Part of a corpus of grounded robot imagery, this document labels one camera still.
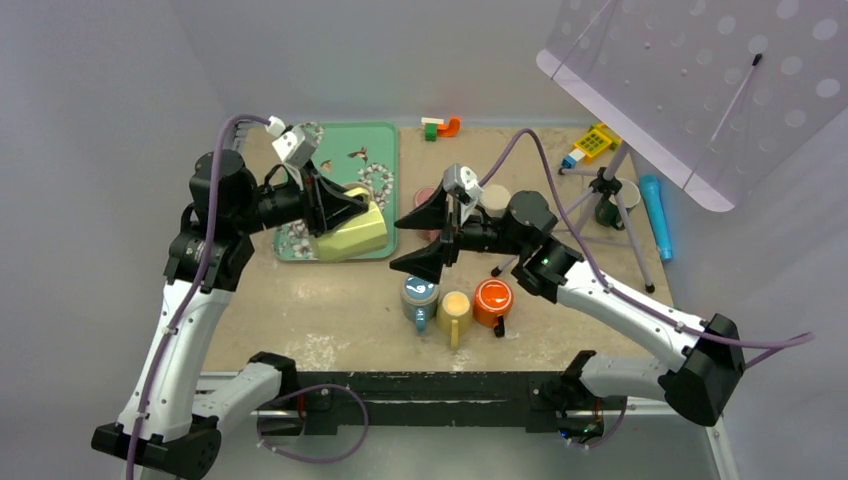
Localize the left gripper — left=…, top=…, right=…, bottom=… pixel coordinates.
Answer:
left=231, top=157, right=367, bottom=237

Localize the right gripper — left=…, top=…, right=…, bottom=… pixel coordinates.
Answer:
left=390, top=180, right=528, bottom=286

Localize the light green mug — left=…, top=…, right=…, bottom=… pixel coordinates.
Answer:
left=310, top=184, right=389, bottom=263

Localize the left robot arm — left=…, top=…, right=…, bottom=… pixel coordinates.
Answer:
left=91, top=149, right=387, bottom=479

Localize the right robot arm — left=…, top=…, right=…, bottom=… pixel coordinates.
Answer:
left=390, top=188, right=745, bottom=426

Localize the pink mug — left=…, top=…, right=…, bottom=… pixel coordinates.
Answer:
left=413, top=187, right=440, bottom=243

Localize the blue mug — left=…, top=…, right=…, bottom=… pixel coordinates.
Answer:
left=400, top=275, right=440, bottom=335

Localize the beige floral mug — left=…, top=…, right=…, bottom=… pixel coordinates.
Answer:
left=479, top=184, right=512, bottom=218

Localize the yellow mug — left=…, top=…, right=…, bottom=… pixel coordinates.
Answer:
left=436, top=291, right=473, bottom=351

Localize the orange mug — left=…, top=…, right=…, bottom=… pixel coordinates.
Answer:
left=472, top=278, right=514, bottom=338

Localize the green floral tray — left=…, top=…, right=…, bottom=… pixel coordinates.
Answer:
left=313, top=122, right=399, bottom=260

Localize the orange green block toy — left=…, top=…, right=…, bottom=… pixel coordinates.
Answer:
left=421, top=116, right=461, bottom=142

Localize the tripod stand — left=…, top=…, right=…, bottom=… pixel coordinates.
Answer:
left=490, top=142, right=656, bottom=294

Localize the blue cylinder toy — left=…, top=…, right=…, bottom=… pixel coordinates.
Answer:
left=639, top=175, right=673, bottom=263

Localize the perforated white panel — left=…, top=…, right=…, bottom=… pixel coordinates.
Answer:
left=536, top=0, right=847, bottom=212

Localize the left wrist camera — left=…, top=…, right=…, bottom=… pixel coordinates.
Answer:
left=266, top=116, right=324, bottom=169

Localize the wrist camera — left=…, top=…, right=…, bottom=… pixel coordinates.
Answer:
left=442, top=164, right=483, bottom=226
left=266, top=116, right=324, bottom=169

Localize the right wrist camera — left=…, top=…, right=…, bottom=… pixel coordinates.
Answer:
left=442, top=164, right=483, bottom=226

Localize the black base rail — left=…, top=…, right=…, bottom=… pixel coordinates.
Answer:
left=254, top=370, right=627, bottom=439

